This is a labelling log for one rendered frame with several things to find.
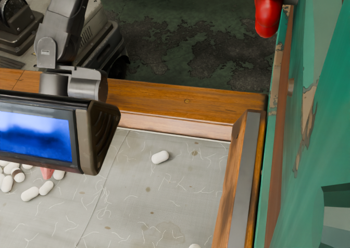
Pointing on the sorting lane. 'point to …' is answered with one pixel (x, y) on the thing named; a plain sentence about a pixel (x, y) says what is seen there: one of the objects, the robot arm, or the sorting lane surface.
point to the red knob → (272, 6)
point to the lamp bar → (56, 131)
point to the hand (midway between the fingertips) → (47, 174)
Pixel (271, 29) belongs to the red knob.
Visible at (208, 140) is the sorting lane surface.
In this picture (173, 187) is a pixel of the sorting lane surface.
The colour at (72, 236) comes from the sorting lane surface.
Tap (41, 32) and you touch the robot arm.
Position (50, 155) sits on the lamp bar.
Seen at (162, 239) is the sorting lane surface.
